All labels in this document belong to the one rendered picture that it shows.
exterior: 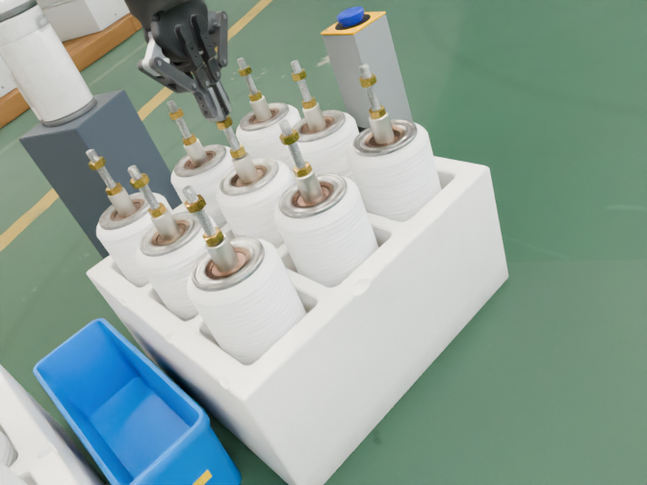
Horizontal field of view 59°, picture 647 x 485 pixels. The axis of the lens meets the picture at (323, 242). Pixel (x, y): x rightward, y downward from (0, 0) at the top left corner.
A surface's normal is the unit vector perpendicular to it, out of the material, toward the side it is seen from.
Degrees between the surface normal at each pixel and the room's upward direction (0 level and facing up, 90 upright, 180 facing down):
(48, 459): 0
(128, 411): 0
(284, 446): 90
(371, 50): 90
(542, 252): 0
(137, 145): 90
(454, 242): 90
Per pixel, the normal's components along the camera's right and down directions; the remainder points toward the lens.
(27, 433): -0.31, -0.76
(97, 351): 0.64, 0.23
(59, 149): -0.32, 0.65
